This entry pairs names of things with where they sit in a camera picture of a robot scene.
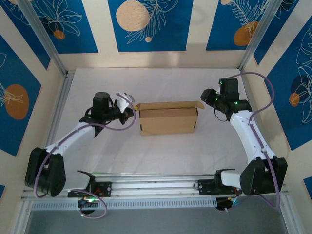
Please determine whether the brown cardboard paper box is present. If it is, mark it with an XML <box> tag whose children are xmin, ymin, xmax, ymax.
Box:
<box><xmin>135</xmin><ymin>100</ymin><xmax>205</xmax><ymax>136</ymax></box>

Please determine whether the black controller module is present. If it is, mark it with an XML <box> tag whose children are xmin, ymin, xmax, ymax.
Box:
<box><xmin>215</xmin><ymin>197</ymin><xmax>238</xmax><ymax>212</ymax></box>
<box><xmin>77</xmin><ymin>197</ymin><xmax>99</xmax><ymax>215</ymax></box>

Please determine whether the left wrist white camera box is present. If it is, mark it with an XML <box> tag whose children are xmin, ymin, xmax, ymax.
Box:
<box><xmin>116</xmin><ymin>92</ymin><xmax>136</xmax><ymax>113</ymax></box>

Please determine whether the aluminium side rail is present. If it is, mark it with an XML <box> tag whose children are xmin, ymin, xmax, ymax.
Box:
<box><xmin>240</xmin><ymin>69</ymin><xmax>274</xmax><ymax>176</ymax></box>
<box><xmin>35</xmin><ymin>70</ymin><xmax>75</xmax><ymax>181</ymax></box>

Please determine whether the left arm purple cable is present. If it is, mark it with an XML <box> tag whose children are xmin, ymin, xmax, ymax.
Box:
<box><xmin>34</xmin><ymin>98</ymin><xmax>137</xmax><ymax>219</ymax></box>

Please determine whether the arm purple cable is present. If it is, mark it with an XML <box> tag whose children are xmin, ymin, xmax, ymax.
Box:
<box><xmin>231</xmin><ymin>71</ymin><xmax>281</xmax><ymax>210</ymax></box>
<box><xmin>34</xmin><ymin>98</ymin><xmax>137</xmax><ymax>219</ymax></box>

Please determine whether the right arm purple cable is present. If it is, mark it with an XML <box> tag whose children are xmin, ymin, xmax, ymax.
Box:
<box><xmin>231</xmin><ymin>71</ymin><xmax>281</xmax><ymax>210</ymax></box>

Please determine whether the aluminium frame post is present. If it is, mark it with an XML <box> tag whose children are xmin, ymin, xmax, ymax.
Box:
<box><xmin>18</xmin><ymin>0</ymin><xmax>68</xmax><ymax>77</ymax></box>
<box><xmin>236</xmin><ymin>0</ymin><xmax>286</xmax><ymax>72</ymax></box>

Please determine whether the aluminium base rail beam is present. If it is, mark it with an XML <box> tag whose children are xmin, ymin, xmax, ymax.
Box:
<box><xmin>20</xmin><ymin>173</ymin><xmax>291</xmax><ymax>202</ymax></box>

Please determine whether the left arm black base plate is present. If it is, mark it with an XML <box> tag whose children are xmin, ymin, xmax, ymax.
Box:
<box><xmin>67</xmin><ymin>181</ymin><xmax>113</xmax><ymax>198</ymax></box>

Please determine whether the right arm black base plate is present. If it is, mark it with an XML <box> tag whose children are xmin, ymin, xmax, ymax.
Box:
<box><xmin>197</xmin><ymin>179</ymin><xmax>242</xmax><ymax>196</ymax></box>

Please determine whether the grey slotted cable duct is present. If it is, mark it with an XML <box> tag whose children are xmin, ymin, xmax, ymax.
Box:
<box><xmin>31</xmin><ymin>196</ymin><xmax>218</xmax><ymax>211</ymax></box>

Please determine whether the aluminium frame leg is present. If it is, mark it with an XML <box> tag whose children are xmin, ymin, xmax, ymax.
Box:
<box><xmin>277</xmin><ymin>195</ymin><xmax>302</xmax><ymax>234</ymax></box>
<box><xmin>11</xmin><ymin>201</ymin><xmax>34</xmax><ymax>234</ymax></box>

